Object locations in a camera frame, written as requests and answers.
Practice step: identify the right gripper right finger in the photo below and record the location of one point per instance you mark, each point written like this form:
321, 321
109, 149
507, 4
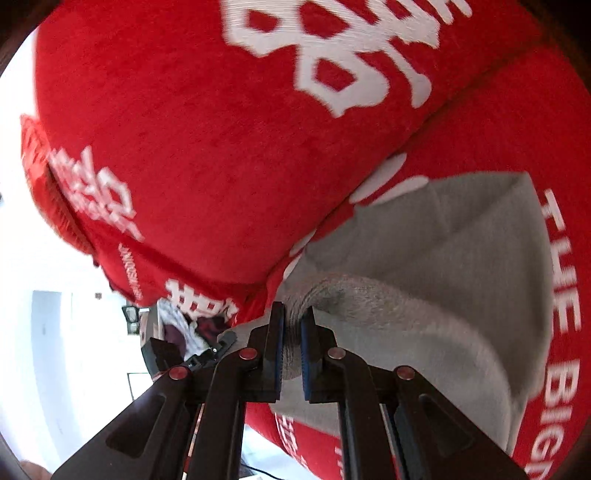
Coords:
395, 424

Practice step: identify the grey small garment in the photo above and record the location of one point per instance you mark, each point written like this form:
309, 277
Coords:
453, 279

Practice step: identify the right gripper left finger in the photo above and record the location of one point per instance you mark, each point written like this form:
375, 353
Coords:
189, 423

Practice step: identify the red blanket with white characters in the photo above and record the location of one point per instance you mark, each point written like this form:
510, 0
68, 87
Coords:
194, 149

